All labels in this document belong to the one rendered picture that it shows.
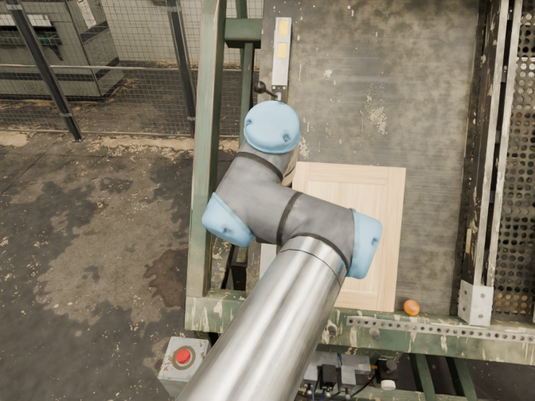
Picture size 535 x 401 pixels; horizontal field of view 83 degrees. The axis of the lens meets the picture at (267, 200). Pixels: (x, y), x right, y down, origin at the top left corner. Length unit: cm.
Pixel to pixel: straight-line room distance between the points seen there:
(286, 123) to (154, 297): 198
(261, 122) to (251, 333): 26
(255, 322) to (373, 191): 87
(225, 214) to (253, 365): 19
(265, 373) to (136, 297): 211
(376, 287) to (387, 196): 31
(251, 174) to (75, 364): 198
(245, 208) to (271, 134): 10
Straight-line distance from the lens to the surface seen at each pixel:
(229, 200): 38
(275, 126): 40
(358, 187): 107
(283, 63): 110
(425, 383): 193
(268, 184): 39
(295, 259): 30
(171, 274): 235
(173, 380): 102
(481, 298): 120
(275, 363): 25
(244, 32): 124
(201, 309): 114
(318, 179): 105
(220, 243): 141
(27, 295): 270
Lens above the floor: 187
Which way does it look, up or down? 43 degrees down
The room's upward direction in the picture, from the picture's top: straight up
